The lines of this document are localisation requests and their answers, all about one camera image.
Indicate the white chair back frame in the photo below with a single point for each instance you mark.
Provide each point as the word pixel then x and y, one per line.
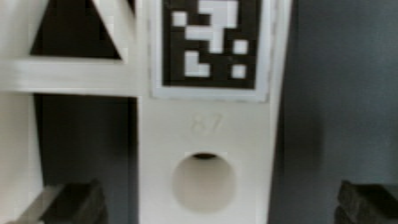
pixel 200 70

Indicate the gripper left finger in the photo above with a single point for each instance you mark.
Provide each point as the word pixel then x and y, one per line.
pixel 69 204

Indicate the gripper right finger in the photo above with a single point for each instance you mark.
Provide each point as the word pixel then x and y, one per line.
pixel 366 204

